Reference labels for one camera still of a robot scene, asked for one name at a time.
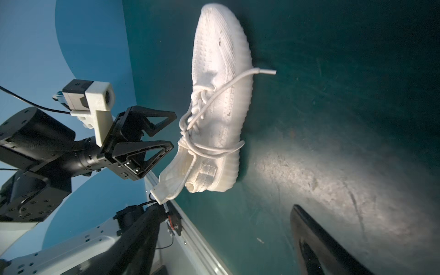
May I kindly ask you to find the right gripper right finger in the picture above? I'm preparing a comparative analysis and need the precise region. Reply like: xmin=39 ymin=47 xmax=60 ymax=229
xmin=290 ymin=205 xmax=372 ymax=275

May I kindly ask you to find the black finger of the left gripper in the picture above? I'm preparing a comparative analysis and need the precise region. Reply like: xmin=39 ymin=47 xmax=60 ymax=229
xmin=102 ymin=105 xmax=177 ymax=151

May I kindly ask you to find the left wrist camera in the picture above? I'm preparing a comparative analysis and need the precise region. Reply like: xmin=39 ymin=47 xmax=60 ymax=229
xmin=53 ymin=79 xmax=116 ymax=147

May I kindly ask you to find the white shoelace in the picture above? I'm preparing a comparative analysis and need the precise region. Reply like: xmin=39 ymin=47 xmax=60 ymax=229
xmin=178 ymin=67 xmax=277 ymax=159

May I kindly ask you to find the white sneaker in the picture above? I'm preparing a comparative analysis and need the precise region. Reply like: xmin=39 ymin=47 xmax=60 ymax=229
xmin=152 ymin=3 xmax=253 ymax=204

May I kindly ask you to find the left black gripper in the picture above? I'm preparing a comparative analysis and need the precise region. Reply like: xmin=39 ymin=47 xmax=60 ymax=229
xmin=1 ymin=107 xmax=174 ymax=222

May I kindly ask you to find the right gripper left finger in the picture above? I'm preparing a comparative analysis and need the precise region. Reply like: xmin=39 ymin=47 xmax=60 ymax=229
xmin=65 ymin=203 xmax=168 ymax=275

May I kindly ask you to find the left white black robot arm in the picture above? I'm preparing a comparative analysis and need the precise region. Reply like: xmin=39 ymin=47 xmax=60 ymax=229
xmin=1 ymin=106 xmax=176 ymax=275

